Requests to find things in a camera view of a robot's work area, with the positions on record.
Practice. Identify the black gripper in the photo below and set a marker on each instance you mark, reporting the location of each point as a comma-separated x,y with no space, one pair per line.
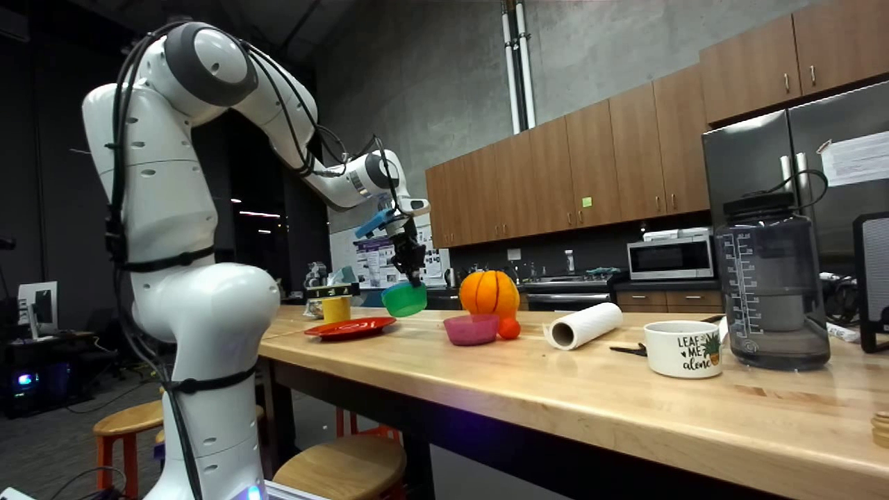
407,245

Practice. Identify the blue and green bowl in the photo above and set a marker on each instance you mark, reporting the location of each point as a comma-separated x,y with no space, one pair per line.
402,302

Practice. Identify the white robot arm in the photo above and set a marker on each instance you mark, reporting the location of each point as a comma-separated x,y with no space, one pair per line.
204,316

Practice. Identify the translucent purple bowl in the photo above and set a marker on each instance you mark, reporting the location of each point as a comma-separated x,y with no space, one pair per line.
470,331

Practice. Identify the orange pumpkin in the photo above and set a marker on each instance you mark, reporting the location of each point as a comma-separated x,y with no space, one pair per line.
490,295

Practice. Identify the red plate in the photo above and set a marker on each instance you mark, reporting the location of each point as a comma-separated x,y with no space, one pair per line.
351,330

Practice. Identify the yellow mug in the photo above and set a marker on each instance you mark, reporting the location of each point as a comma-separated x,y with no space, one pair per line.
333,310

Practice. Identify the small red-orange ball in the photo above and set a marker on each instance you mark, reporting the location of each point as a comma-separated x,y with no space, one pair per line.
509,330

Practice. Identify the built-in oven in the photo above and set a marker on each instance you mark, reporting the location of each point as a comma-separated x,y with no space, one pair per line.
558,295

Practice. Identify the wooden stool red legs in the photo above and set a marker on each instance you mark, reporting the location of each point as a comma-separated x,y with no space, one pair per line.
341,463
341,420
126,420

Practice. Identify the paper towel roll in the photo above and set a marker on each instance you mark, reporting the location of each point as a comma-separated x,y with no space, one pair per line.
583,327

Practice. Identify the green cabinet sticker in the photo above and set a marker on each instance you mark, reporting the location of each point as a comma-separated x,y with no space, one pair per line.
587,202

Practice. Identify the wooden upper cabinets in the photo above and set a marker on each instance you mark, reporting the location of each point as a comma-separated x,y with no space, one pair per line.
573,175

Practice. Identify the small black tool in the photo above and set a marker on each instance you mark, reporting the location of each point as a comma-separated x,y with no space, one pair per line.
627,349

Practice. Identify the wooden lower cabinet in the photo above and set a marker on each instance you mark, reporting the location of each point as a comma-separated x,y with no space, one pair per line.
668,302

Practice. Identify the stainless microwave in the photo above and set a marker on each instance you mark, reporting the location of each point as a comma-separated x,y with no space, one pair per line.
670,260

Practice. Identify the white ramekin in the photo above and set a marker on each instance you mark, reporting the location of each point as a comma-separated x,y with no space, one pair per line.
684,350

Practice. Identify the stainless steel refrigerator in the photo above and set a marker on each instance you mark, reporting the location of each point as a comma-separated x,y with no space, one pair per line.
750,156

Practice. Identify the clear measuring pitcher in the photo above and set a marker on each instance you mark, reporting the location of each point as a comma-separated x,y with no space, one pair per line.
773,295

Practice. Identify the wooden cabinet above refrigerator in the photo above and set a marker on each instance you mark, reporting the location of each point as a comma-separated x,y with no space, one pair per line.
794,60

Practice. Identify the paper sheet on refrigerator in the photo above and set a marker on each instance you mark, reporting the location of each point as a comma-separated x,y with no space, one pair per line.
857,160

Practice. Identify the black flat monitor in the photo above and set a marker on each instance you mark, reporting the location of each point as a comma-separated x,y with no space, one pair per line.
873,281

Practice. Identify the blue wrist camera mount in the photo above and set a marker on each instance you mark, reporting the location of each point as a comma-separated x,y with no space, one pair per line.
375,223

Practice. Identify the grey wall conduit pipe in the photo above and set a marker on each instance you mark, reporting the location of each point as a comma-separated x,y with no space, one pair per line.
526,66
509,66

